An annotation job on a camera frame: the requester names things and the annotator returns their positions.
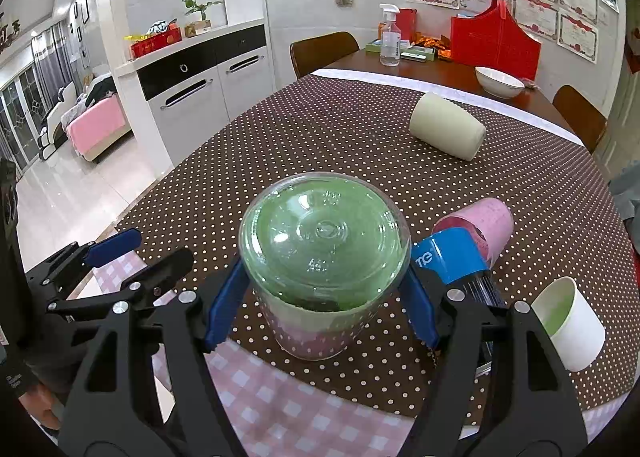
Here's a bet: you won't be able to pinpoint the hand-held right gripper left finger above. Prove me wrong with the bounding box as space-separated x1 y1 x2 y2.
57 257 251 457

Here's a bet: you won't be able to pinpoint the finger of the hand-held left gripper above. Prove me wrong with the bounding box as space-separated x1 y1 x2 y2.
46 247 196 324
25 229 142 299

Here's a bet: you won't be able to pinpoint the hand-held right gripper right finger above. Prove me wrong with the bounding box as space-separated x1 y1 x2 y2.
400 264 589 457

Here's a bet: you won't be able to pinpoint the clear glass cup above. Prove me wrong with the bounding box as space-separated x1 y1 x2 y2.
238 172 412 362

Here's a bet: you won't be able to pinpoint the pink cup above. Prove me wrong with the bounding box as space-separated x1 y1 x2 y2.
432 198 515 269

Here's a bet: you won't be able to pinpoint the white cup with green inside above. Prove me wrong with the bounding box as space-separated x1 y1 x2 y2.
530 276 606 373

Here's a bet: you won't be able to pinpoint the cream cup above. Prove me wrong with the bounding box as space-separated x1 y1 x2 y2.
409 91 487 162

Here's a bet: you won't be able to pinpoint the person's left hand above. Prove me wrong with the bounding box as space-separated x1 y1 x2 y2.
17 379 67 435

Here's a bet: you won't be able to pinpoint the pink checked cloth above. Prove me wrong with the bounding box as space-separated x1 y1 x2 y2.
94 251 618 457

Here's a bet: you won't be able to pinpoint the pink sofa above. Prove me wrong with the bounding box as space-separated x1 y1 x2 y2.
65 95 134 164

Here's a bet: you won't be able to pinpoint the white and black massage chair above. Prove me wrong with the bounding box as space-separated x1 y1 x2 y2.
37 84 79 161

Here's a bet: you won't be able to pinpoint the white and black cabinet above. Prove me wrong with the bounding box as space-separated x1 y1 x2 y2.
113 21 275 166

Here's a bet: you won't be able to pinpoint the brown polka dot tablecloth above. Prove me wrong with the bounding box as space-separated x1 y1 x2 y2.
112 68 637 427

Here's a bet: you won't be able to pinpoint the grey curtains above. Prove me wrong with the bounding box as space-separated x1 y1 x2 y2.
30 21 69 89

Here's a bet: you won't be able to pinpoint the red basket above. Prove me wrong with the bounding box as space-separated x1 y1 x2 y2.
124 19 182 59

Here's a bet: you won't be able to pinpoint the white bowl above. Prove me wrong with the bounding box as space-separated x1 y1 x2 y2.
473 66 526 99

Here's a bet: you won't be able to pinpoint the brown wooden chair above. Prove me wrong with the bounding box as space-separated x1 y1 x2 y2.
289 30 361 80
552 84 608 154

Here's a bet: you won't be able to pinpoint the small potted plant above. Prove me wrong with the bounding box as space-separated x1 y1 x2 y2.
180 0 225 34

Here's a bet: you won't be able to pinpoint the orange snack packets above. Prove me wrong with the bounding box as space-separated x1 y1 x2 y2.
412 34 452 61

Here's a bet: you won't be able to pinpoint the clear spray bottle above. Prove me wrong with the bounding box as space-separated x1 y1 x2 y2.
378 4 402 67

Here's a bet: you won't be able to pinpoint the green flat box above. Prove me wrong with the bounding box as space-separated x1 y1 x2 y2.
364 38 436 62

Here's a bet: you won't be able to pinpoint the large red paper bag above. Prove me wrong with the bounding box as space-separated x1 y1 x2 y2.
449 0 543 82

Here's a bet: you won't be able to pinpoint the small red paper bag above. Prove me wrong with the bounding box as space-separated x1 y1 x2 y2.
397 8 419 44

